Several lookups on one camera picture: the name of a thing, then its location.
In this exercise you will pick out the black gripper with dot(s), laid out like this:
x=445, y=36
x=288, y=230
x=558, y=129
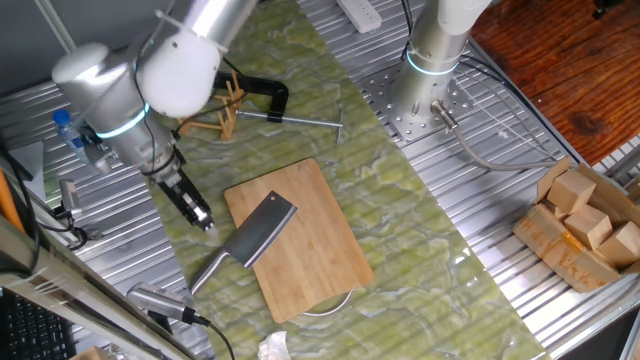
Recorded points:
x=182, y=192

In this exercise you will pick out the steel cleaver knife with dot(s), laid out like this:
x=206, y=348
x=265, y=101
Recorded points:
x=260, y=230

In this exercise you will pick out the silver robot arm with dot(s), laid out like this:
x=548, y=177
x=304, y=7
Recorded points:
x=175, y=75

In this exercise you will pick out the wooden knife rack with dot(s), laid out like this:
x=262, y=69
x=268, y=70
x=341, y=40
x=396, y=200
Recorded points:
x=227, y=125

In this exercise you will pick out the bamboo cutting board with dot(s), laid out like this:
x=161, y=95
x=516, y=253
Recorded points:
x=310, y=245

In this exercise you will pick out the black C-clamp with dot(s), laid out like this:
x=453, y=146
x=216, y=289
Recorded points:
x=277, y=95

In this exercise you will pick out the crumpled white tissue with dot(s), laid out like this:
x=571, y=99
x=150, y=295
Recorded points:
x=274, y=347

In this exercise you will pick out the clear water bottle blue cap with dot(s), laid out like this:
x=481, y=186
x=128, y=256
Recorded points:
x=65, y=127

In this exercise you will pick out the grey flat sheet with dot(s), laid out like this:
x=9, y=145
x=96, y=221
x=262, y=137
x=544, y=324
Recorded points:
x=30, y=165

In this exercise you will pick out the orange pole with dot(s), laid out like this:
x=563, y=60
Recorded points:
x=7, y=200

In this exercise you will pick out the green marble pattern mat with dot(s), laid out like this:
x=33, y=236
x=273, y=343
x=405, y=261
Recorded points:
x=400, y=225

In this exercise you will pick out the black keyboard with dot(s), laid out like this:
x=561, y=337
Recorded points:
x=30, y=330

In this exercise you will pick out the white power strip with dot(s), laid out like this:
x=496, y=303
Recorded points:
x=362, y=15

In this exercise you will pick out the brown cardboard box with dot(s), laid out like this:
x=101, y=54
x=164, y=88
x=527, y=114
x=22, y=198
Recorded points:
x=560, y=255

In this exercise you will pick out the light wooden block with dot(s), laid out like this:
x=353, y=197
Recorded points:
x=620, y=247
x=570, y=192
x=589, y=227

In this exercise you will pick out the black tripod foot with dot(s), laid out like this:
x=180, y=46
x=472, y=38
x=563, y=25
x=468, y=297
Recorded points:
x=605, y=7

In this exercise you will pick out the grey finned depth camera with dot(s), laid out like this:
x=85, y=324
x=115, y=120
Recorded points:
x=155, y=300

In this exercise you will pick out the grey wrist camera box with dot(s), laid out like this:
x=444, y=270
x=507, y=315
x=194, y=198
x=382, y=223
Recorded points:
x=102, y=162

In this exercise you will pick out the small grey camera on mount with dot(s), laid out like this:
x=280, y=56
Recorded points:
x=69, y=197

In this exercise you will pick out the aluminium frame beam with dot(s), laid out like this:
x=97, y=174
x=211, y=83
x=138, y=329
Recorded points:
x=60, y=290

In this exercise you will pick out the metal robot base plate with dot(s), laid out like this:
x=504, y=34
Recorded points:
x=400, y=122

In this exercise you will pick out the aluminium post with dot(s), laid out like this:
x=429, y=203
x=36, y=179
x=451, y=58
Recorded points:
x=52, y=25

